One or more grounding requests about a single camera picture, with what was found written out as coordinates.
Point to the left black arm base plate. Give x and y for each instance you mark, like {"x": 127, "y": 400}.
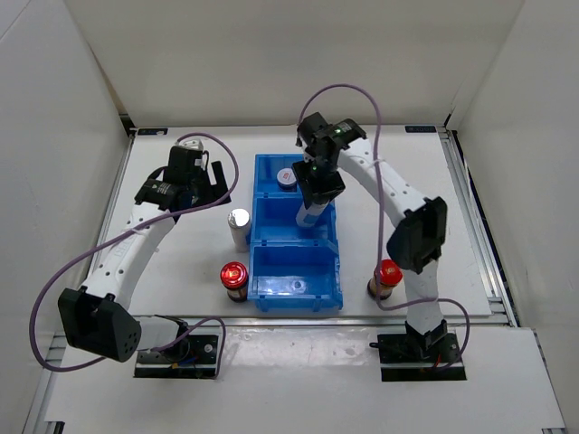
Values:
{"x": 194, "y": 358}

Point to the near blue storage bin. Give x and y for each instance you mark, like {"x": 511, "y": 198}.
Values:
{"x": 302, "y": 277}

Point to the white-lid spice jar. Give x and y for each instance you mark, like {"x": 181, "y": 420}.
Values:
{"x": 286, "y": 180}

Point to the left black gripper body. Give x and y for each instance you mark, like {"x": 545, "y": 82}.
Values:
{"x": 202, "y": 181}

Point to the black logo label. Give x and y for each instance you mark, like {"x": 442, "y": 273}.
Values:
{"x": 152, "y": 131}
{"x": 420, "y": 129}

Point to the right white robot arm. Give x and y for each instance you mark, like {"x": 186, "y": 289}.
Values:
{"x": 419, "y": 222}

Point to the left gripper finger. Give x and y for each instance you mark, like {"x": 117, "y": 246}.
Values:
{"x": 217, "y": 180}
{"x": 209, "y": 195}

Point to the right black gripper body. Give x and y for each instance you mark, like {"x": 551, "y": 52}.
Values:
{"x": 321, "y": 174}

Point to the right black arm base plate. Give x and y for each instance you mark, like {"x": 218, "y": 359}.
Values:
{"x": 400, "y": 363}

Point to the red-lid sauce jar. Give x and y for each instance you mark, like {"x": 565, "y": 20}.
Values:
{"x": 234, "y": 277}
{"x": 390, "y": 276}

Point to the left red-lid sauce jar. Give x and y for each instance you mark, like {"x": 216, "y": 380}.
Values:
{"x": 234, "y": 277}

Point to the right red-lid sauce jar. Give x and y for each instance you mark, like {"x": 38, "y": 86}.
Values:
{"x": 390, "y": 276}

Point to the left black logo label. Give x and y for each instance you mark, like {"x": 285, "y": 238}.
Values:
{"x": 152, "y": 131}

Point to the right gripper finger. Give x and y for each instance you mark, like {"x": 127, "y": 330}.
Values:
{"x": 302, "y": 172}
{"x": 333, "y": 186}

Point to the silver-lid blue-label bottle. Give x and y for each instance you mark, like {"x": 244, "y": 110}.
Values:
{"x": 239, "y": 222}
{"x": 307, "y": 217}

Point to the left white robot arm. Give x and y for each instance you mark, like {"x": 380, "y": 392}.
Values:
{"x": 95, "y": 316}

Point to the right black logo label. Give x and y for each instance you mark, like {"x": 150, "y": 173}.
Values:
{"x": 420, "y": 129}

